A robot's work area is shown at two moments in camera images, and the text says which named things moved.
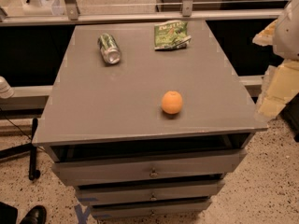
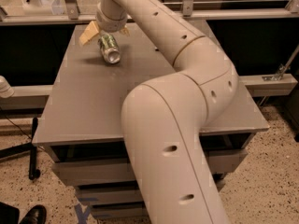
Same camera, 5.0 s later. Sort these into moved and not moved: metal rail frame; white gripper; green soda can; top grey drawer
Moved: white gripper
Not moved: green soda can; top grey drawer; metal rail frame
